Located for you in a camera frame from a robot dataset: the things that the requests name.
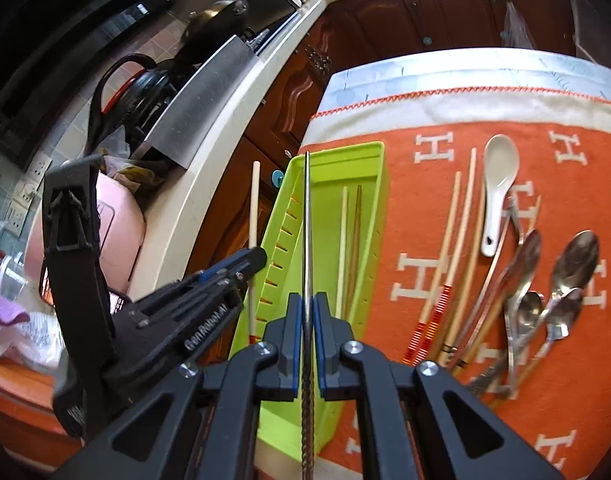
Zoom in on light blue table cover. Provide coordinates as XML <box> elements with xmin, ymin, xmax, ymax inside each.
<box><xmin>325</xmin><ymin>49</ymin><xmax>611</xmax><ymax>111</ymax></box>

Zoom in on dark-banded light wooden chopstick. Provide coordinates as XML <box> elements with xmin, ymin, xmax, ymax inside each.
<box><xmin>439</xmin><ymin>192</ymin><xmax>487</xmax><ymax>361</ymax></box>

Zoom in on white plastic bag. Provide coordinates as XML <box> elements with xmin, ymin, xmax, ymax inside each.
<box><xmin>0</xmin><ymin>307</ymin><xmax>61</xmax><ymax>371</ymax></box>

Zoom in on metal chopstick with twisted end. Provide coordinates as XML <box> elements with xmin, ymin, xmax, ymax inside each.
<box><xmin>302</xmin><ymin>151</ymin><xmax>313</xmax><ymax>480</ymax></box>

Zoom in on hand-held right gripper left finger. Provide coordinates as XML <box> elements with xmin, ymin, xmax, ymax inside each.
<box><xmin>50</xmin><ymin>292</ymin><xmax>305</xmax><ymax>480</ymax></box>

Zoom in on dark wok with lid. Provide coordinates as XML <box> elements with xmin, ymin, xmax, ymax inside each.
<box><xmin>180</xmin><ymin>0</ymin><xmax>249</xmax><ymax>61</ymax></box>

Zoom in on orange printed blanket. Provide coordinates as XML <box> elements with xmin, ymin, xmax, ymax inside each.
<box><xmin>305</xmin><ymin>105</ymin><xmax>611</xmax><ymax>480</ymax></box>

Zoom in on steel splash guard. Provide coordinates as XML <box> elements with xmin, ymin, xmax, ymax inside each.
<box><xmin>146</xmin><ymin>35</ymin><xmax>259</xmax><ymax>168</ymax></box>

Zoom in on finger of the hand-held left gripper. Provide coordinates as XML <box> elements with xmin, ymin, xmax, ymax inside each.
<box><xmin>130</xmin><ymin>275</ymin><xmax>249</xmax><ymax>332</ymax></box>
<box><xmin>184</xmin><ymin>246</ymin><xmax>269</xmax><ymax>287</ymax></box>

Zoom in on pink rice cooker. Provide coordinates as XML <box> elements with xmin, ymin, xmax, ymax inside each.
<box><xmin>28</xmin><ymin>172</ymin><xmax>146</xmax><ymax>311</ymax></box>

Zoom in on small metal spoon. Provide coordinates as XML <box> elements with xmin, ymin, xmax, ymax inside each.
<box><xmin>503</xmin><ymin>290</ymin><xmax>545</xmax><ymax>401</ymax></box>
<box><xmin>530</xmin><ymin>287</ymin><xmax>585</xmax><ymax>356</ymax></box>

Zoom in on medium metal spoon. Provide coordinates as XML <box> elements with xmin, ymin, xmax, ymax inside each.
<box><xmin>460</xmin><ymin>230</ymin><xmax>542</xmax><ymax>376</ymax></box>

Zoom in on brown wooden base cabinets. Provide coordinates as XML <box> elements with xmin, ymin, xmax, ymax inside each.
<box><xmin>186</xmin><ymin>0</ymin><xmax>581</xmax><ymax>361</ymax></box>

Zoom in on green plastic utensil tray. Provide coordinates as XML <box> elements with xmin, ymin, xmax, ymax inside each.
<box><xmin>228</xmin><ymin>141</ymin><xmax>390</xmax><ymax>453</ymax></box>

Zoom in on clear hanging plastic bag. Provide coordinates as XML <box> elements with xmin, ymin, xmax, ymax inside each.
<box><xmin>500</xmin><ymin>0</ymin><xmax>536</xmax><ymax>51</ymax></box>

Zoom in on white ceramic spoon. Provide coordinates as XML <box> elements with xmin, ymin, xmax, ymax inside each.
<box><xmin>480</xmin><ymin>134</ymin><xmax>520</xmax><ymax>257</ymax></box>

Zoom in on black pressure cooker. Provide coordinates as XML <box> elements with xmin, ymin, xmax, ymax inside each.
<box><xmin>88</xmin><ymin>54</ymin><xmax>179</xmax><ymax>161</ymax></box>

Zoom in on black range hood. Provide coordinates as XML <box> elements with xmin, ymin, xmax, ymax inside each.
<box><xmin>0</xmin><ymin>0</ymin><xmax>151</xmax><ymax>171</ymax></box>

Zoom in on purple cloth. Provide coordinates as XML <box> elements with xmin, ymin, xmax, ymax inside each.
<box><xmin>0</xmin><ymin>280</ymin><xmax>31</xmax><ymax>326</ymax></box>

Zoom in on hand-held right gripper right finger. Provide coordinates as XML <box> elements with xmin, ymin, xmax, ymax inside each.
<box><xmin>313</xmin><ymin>292</ymin><xmax>566</xmax><ymax>480</ymax></box>

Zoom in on clear plastic jar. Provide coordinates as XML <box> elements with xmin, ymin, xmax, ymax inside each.
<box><xmin>0</xmin><ymin>252</ymin><xmax>29</xmax><ymax>301</ymax></box>

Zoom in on large metal spoon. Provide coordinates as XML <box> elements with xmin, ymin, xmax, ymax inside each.
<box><xmin>505</xmin><ymin>230</ymin><xmax>600</xmax><ymax>401</ymax></box>

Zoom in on brown wooden chopstick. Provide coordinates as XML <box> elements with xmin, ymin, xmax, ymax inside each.
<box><xmin>343</xmin><ymin>185</ymin><xmax>362</xmax><ymax>320</ymax></box>
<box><xmin>453</xmin><ymin>260</ymin><xmax>506</xmax><ymax>376</ymax></box>

